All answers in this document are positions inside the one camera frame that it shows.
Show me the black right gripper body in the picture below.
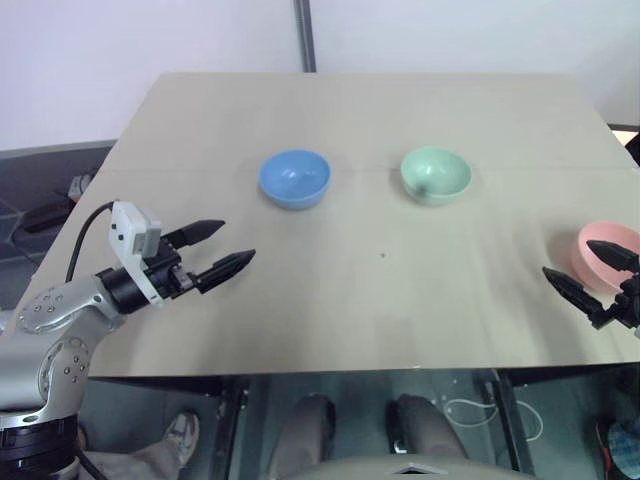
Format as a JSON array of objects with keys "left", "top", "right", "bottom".
[{"left": 606, "top": 272, "right": 640, "bottom": 330}]

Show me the grey sneaker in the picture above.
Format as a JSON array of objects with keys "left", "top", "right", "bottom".
[{"left": 164, "top": 410, "right": 201, "bottom": 469}]

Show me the white and red device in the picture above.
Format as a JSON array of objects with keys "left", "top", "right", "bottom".
[{"left": 68, "top": 173, "right": 96, "bottom": 203}]

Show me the white floor cable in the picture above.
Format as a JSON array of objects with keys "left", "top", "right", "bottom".
[{"left": 443, "top": 397, "right": 545, "bottom": 442}]

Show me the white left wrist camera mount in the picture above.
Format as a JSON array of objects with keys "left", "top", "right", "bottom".
[{"left": 109, "top": 200, "right": 167, "bottom": 308}]

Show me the beige trouser leg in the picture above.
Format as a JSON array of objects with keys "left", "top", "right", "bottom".
[{"left": 81, "top": 439, "right": 187, "bottom": 480}]

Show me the black metal table frame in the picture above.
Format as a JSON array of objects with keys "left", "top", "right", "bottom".
[{"left": 88, "top": 367, "right": 640, "bottom": 480}]

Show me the grey vertical pole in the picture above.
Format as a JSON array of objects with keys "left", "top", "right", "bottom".
[{"left": 293, "top": 0, "right": 318, "bottom": 73}]

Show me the pink red bowl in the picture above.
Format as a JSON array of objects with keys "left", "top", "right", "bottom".
[{"left": 568, "top": 221, "right": 640, "bottom": 296}]

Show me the black cable at shoulder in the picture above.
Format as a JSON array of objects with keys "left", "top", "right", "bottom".
[{"left": 75, "top": 425, "right": 109, "bottom": 480}]

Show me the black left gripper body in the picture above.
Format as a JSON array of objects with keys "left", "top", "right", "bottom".
[{"left": 142, "top": 237, "right": 201, "bottom": 302}]

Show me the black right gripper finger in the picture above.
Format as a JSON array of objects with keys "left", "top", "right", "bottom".
[
  {"left": 542, "top": 266, "right": 610, "bottom": 330},
  {"left": 585, "top": 239, "right": 640, "bottom": 274}
]

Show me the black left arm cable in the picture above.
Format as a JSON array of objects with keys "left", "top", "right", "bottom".
[{"left": 64, "top": 201, "right": 117, "bottom": 282}]

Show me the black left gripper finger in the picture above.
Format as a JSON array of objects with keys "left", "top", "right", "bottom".
[
  {"left": 167, "top": 218, "right": 227, "bottom": 250},
  {"left": 192, "top": 248, "right": 257, "bottom": 294}
]

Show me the blue bowl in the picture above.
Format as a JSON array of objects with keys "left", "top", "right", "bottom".
[{"left": 258, "top": 148, "right": 332, "bottom": 212}]

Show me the green bowl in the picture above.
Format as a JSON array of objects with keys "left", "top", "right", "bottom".
[{"left": 399, "top": 145, "right": 473, "bottom": 207}]

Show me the dark grey rounded shape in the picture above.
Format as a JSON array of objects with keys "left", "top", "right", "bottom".
[
  {"left": 388, "top": 393, "right": 469, "bottom": 459},
  {"left": 276, "top": 394, "right": 338, "bottom": 477}
]

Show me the grey curved robot torso panel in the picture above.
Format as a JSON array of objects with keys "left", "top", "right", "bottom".
[{"left": 298, "top": 451, "right": 545, "bottom": 480}]

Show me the blue mesh shoe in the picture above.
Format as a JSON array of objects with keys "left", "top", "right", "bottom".
[{"left": 594, "top": 416, "right": 640, "bottom": 479}]

